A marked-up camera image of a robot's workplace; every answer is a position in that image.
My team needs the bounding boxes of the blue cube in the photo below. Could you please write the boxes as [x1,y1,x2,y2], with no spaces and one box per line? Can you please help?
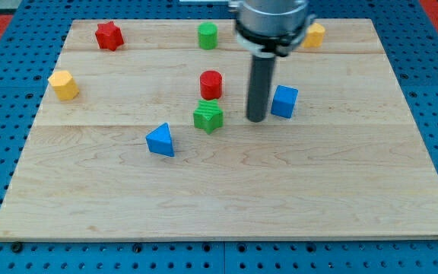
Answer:
[271,85,299,119]

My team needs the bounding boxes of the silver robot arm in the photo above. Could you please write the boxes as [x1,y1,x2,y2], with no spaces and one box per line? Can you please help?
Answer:
[228,0,316,59]

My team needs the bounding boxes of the green star block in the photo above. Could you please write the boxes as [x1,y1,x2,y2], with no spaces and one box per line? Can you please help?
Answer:
[193,99,224,134]

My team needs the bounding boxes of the red cylinder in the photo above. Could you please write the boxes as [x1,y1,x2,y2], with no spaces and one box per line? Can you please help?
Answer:
[199,70,223,100]

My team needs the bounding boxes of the blue triangle block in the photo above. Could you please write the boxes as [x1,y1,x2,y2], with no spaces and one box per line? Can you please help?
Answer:
[145,123,174,157]

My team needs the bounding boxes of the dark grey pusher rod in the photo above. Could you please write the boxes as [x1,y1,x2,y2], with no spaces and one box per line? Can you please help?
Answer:
[246,56,275,123]

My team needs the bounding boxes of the green cylinder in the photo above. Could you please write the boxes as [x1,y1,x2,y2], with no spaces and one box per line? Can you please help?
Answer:
[198,22,217,50]

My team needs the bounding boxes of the light wooden board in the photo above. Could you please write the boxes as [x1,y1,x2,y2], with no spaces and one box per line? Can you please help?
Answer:
[0,19,438,242]

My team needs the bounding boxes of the yellow hexagon block right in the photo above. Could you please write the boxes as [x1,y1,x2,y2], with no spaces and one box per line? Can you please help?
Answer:
[301,23,325,48]

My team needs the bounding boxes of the yellow hexagon block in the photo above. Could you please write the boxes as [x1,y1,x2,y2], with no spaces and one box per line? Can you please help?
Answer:
[301,23,325,48]
[48,70,80,100]

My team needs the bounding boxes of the red star block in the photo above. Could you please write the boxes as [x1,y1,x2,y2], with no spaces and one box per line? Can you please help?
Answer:
[95,21,124,51]

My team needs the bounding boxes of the yellow hexagon block left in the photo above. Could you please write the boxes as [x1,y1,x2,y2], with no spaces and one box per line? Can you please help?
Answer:
[48,70,80,100]

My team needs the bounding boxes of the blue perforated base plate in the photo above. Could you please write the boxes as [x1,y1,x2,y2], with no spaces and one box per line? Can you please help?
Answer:
[0,0,438,273]

